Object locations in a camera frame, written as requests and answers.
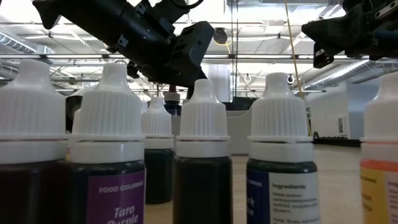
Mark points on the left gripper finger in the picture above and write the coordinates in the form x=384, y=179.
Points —
x=190, y=92

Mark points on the white plastic bin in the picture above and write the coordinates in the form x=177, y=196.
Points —
x=238, y=133

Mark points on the large purple-cap coloring bottle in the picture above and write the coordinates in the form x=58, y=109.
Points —
x=172, y=97

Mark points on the small red-label dropper bottle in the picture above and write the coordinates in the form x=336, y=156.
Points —
x=202, y=124

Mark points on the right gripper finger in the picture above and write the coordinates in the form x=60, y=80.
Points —
x=329, y=32
x=321, y=60

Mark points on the small maroon dropper bottle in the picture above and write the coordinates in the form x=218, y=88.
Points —
x=31, y=109

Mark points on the small Dark Blue dropper bottle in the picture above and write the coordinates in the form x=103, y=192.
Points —
x=280, y=124

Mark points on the small orange bottle yellow label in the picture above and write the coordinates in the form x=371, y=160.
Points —
x=382, y=124

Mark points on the long ceiling light bar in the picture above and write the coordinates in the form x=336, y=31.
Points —
x=264, y=56

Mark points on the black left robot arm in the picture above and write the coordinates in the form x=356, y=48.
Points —
x=93, y=18

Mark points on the small Taro Purple dropper bottle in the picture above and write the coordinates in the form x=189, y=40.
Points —
x=107, y=124

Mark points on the black monitor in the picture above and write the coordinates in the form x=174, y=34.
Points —
x=244, y=104

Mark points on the white wall box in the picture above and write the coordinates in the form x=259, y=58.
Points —
x=343, y=126

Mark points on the small orange dropper bottle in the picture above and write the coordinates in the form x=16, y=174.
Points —
x=76, y=124

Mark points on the silver ventilation duct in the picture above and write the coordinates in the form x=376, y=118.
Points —
x=15, y=42

